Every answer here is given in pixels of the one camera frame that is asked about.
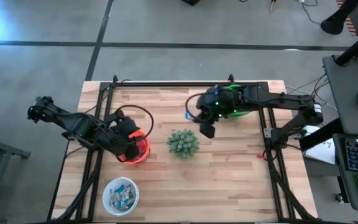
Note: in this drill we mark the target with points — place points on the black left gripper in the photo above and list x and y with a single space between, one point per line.
123 130

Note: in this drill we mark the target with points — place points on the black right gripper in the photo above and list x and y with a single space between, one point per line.
219 102

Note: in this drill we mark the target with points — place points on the red candy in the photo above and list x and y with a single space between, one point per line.
142 147

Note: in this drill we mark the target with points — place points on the blue and white candy bar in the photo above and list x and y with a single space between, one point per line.
131 200
129 193
121 189
121 204
189 115
114 196

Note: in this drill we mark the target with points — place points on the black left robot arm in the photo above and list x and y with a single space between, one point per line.
73 124

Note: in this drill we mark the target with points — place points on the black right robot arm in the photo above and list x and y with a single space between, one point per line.
284 99

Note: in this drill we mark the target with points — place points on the orange pumpkin face bucket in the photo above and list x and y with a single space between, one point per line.
146 149

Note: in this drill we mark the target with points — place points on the artificial succulent in patterned pot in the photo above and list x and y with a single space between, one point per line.
183 143

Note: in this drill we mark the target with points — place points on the green plastic bucket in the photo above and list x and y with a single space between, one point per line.
239 114

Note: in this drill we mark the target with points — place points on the white plastic bucket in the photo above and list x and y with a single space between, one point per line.
106 199

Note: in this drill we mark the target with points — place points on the black diagonal pole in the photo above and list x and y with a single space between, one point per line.
356 46
322 134

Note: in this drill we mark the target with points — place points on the white paper sheet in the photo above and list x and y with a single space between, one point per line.
322 154

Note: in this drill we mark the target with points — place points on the grey desk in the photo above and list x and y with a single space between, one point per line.
350 193
343 93

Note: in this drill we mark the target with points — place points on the black stand foot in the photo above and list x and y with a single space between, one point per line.
332 25

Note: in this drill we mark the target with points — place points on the orange striped rug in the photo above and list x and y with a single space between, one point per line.
350 28

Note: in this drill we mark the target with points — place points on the grey metal bracket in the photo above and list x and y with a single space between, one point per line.
267 132

